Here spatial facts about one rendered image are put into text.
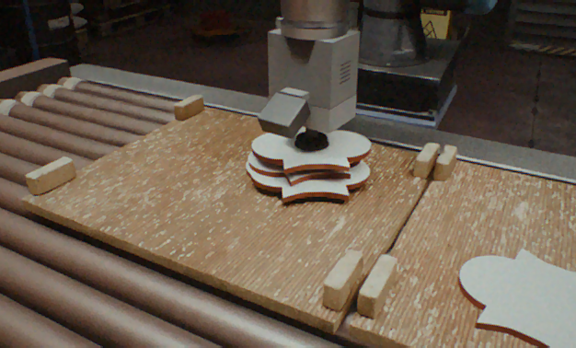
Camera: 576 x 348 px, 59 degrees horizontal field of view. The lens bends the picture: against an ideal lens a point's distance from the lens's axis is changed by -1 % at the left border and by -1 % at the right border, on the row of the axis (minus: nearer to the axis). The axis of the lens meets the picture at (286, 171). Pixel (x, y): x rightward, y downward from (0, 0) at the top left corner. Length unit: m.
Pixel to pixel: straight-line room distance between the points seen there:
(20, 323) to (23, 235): 0.15
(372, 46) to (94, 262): 0.70
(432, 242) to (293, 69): 0.24
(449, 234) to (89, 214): 0.40
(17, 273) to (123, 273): 0.11
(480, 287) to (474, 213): 0.14
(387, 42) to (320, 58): 0.50
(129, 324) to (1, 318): 0.12
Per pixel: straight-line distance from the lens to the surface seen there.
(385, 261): 0.47
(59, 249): 0.60
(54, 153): 0.82
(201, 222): 0.57
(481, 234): 0.58
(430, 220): 0.59
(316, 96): 0.57
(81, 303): 0.52
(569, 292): 0.52
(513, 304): 0.49
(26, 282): 0.57
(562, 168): 0.82
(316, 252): 0.52
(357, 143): 0.64
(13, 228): 0.66
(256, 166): 0.62
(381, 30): 1.05
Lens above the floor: 1.25
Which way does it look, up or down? 28 degrees down
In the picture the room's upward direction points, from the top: straight up
